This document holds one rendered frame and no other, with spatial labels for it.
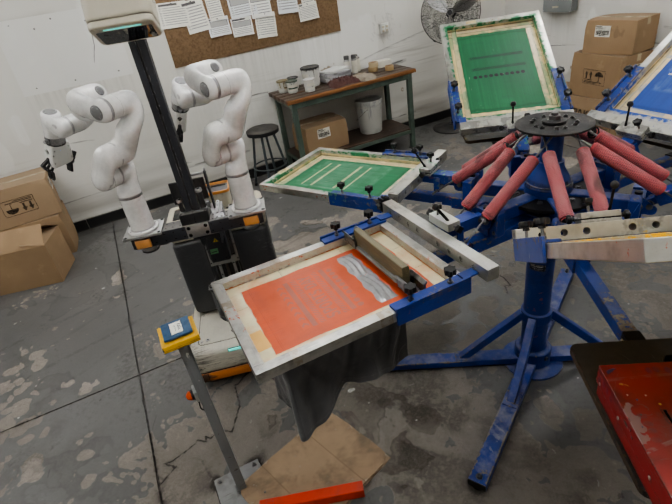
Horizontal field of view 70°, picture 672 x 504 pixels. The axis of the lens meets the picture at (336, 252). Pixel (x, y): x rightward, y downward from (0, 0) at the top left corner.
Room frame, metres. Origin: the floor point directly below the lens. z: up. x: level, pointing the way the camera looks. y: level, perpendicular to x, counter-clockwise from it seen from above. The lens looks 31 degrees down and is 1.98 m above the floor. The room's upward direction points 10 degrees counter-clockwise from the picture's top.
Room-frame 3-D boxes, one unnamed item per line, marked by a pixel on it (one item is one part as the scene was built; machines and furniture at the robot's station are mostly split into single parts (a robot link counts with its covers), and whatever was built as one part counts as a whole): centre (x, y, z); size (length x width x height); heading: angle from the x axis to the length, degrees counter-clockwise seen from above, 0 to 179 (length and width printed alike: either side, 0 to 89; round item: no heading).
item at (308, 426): (1.23, 0.01, 0.74); 0.46 x 0.04 x 0.42; 111
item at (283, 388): (1.34, 0.30, 0.74); 0.45 x 0.03 x 0.43; 21
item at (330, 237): (1.79, -0.09, 0.98); 0.30 x 0.05 x 0.07; 111
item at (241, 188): (1.92, 0.35, 1.21); 0.16 x 0.13 x 0.15; 6
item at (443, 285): (1.27, -0.29, 0.98); 0.30 x 0.05 x 0.07; 111
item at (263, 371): (1.45, 0.03, 0.97); 0.79 x 0.58 x 0.04; 111
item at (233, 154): (1.90, 0.36, 1.37); 0.13 x 0.10 x 0.16; 129
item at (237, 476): (1.35, 0.60, 0.48); 0.22 x 0.22 x 0.96; 21
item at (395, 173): (2.40, -0.24, 1.05); 1.08 x 0.61 x 0.23; 51
